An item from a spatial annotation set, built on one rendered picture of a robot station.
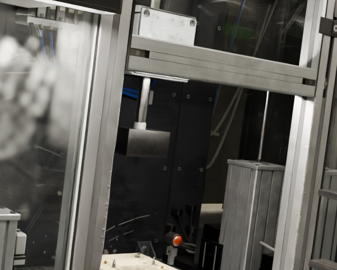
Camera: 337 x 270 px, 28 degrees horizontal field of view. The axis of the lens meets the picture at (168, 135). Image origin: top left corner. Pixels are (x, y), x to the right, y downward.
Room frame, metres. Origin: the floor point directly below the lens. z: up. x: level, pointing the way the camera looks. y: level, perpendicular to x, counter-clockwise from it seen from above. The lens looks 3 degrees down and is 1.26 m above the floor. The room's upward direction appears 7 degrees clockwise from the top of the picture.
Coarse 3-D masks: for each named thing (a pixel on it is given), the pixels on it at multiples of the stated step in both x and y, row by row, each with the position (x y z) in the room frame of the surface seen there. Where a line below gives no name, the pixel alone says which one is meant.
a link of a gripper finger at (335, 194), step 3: (321, 189) 0.81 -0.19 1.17; (324, 189) 0.81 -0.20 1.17; (318, 192) 0.81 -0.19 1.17; (321, 192) 0.80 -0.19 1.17; (324, 192) 0.80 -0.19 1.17; (327, 192) 0.80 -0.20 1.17; (330, 192) 0.79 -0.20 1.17; (333, 192) 0.79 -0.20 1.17; (336, 192) 0.80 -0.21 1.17; (318, 195) 0.81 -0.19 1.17; (321, 195) 0.80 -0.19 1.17; (324, 195) 0.80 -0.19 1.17; (327, 195) 0.80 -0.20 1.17; (330, 195) 0.79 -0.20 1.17; (333, 195) 0.79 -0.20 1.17; (336, 195) 0.79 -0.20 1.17; (333, 198) 0.79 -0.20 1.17; (336, 198) 0.78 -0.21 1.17
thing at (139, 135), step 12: (144, 84) 1.12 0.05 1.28; (144, 96) 1.12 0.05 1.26; (144, 108) 1.12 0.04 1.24; (144, 120) 1.12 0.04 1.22; (120, 132) 1.10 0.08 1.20; (132, 132) 1.08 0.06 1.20; (144, 132) 1.10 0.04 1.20; (156, 132) 1.11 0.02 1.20; (168, 132) 1.13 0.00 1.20; (120, 144) 1.09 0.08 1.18; (132, 144) 1.08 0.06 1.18; (144, 144) 1.10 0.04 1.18; (156, 144) 1.11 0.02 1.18; (168, 144) 1.13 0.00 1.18; (144, 156) 1.10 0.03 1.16; (156, 156) 1.12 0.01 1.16
